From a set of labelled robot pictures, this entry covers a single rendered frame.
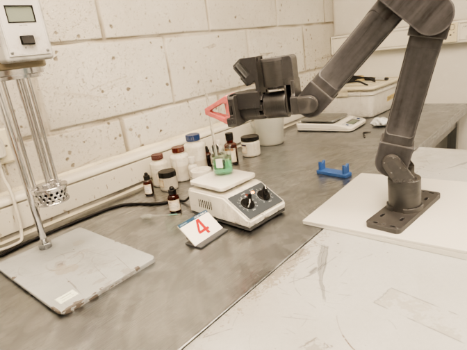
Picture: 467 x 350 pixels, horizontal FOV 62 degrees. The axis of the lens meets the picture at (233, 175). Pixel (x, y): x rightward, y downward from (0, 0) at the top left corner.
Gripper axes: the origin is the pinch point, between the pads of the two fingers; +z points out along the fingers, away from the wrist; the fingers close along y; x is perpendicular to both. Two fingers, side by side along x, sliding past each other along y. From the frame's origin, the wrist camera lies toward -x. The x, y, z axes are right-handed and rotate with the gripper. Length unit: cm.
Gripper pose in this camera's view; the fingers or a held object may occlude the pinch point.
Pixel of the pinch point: (208, 111)
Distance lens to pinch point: 92.2
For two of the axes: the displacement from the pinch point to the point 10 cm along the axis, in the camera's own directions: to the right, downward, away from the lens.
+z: -9.0, 0.1, 4.4
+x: 1.5, 9.5, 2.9
